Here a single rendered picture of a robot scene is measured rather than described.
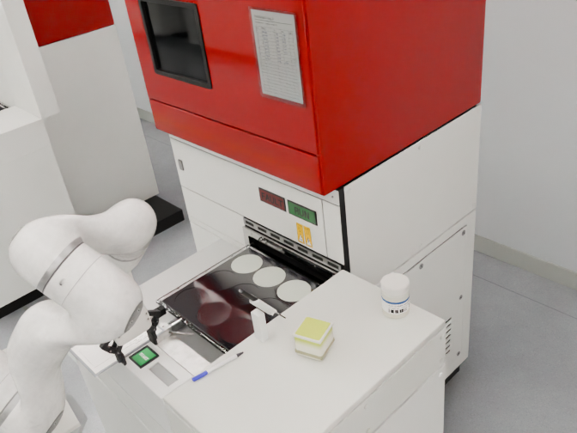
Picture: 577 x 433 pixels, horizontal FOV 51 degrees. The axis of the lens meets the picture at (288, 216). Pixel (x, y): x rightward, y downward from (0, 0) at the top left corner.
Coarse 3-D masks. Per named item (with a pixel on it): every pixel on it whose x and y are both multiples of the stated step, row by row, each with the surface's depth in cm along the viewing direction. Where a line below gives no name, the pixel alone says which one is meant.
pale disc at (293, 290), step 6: (288, 282) 183; (294, 282) 182; (300, 282) 182; (306, 282) 182; (282, 288) 181; (288, 288) 180; (294, 288) 180; (300, 288) 180; (306, 288) 179; (282, 294) 178; (288, 294) 178; (294, 294) 178; (300, 294) 177; (306, 294) 177; (288, 300) 176; (294, 300) 175
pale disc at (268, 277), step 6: (264, 270) 189; (270, 270) 189; (276, 270) 189; (282, 270) 188; (258, 276) 187; (264, 276) 187; (270, 276) 186; (276, 276) 186; (282, 276) 186; (258, 282) 184; (264, 282) 184; (270, 282) 184; (276, 282) 183
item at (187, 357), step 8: (160, 344) 169; (168, 344) 169; (176, 344) 168; (184, 344) 168; (168, 352) 166; (176, 352) 165; (184, 352) 165; (192, 352) 165; (176, 360) 163; (184, 360) 163; (192, 360) 162; (200, 360) 162; (192, 368) 160; (200, 368) 159
